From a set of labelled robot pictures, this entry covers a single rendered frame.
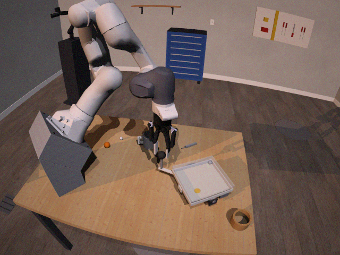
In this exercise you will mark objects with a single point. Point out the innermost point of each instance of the tan tape roll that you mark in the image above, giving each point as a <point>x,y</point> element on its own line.
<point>241,212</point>

